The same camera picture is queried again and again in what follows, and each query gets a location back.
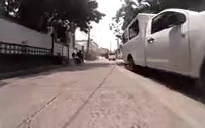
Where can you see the pale building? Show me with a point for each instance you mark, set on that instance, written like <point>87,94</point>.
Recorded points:
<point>94,46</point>

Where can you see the white vehicle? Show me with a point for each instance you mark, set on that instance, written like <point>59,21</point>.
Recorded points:
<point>112,56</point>

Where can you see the white boundary wall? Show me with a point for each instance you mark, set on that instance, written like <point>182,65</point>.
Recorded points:
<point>16,36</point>

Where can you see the white pickup truck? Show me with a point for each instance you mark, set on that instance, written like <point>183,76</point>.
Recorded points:
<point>170,46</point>

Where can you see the pole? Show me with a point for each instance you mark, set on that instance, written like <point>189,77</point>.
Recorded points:
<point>88,41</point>

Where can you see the grey concrete road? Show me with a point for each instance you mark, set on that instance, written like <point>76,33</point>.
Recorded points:
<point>90,100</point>

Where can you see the dark leafy trees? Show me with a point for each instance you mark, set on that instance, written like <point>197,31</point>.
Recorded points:
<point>56,11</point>

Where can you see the palm and leafy trees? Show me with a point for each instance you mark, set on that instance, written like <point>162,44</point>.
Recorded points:
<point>136,8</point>

